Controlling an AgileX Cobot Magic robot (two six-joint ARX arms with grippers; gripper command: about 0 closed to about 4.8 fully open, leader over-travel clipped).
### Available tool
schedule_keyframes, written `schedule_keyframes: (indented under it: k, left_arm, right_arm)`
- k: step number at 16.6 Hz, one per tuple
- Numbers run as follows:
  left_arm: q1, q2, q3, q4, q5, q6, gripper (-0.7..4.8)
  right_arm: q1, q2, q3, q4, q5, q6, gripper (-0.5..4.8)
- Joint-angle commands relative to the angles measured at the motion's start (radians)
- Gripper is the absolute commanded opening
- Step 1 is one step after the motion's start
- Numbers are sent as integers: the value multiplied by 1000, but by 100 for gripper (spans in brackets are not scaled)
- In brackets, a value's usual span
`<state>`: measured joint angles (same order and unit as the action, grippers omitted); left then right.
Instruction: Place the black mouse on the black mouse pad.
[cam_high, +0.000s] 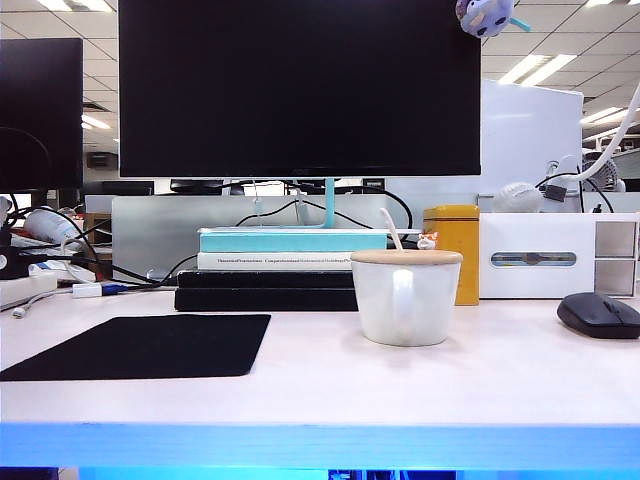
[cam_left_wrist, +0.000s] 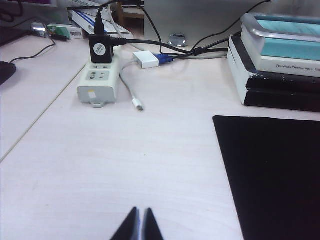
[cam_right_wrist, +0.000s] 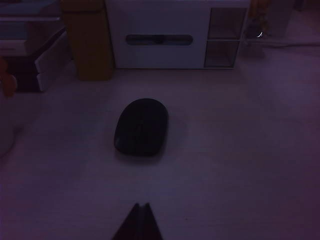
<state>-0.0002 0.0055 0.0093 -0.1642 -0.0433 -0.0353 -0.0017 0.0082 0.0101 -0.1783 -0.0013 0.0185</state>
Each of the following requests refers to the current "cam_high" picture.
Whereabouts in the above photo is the white desk fan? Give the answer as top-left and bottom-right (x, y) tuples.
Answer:
(582, 149), (627, 194)

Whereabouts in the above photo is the thin black box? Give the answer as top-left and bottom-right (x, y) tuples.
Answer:
(176, 269), (357, 290)

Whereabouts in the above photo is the black monitor cable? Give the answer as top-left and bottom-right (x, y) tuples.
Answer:
(234, 185), (414, 232)

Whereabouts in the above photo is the white board panel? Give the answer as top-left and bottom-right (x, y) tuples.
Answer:
(479, 79), (585, 195)

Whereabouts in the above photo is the white gooseneck tube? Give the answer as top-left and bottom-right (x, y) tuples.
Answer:
(577, 79), (640, 180)

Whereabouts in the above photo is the teal monitor stand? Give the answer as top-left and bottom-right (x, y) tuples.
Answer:
(287, 176), (389, 232)

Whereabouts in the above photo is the white usb adapter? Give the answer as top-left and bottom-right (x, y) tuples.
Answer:
(72, 282), (129, 300)

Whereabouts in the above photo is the white tissue box organizer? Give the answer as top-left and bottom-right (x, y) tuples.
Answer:
(478, 212), (640, 300)

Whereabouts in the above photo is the white spoon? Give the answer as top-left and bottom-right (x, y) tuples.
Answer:
(379, 207), (405, 252)

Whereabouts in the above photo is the round wooden mug lid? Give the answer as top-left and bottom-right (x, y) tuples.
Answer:
(349, 248), (464, 267)

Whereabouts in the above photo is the white power strip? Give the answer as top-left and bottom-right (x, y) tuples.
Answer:
(0, 272), (59, 309)

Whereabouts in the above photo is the white book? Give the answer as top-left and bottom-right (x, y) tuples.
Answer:
(196, 251), (357, 272)

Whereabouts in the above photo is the large black monitor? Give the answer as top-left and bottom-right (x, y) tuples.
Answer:
(117, 0), (482, 179)

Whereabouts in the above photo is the white ceramic mug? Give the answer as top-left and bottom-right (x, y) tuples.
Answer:
(351, 259), (462, 348)

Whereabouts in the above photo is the white paper cup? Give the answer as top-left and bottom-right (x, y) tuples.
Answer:
(23, 207), (84, 246)

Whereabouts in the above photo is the yellow tin canister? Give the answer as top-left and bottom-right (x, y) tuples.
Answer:
(423, 203), (481, 307)

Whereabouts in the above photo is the purple plush toy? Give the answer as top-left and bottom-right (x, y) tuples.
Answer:
(455, 0), (533, 39)

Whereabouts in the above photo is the thick black box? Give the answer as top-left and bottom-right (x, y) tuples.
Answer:
(173, 287), (360, 312)

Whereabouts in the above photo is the black mouse pad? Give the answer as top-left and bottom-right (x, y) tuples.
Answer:
(0, 313), (272, 382)

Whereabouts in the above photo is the black computer mouse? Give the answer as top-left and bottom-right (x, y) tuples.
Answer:
(556, 292), (640, 340)

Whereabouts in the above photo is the small black monitor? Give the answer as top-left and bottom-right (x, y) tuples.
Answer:
(0, 37), (84, 192)

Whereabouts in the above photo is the white cable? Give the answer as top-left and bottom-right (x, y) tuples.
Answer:
(12, 292), (57, 320)

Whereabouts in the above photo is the teal book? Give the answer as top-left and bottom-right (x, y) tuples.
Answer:
(197, 227), (389, 253)

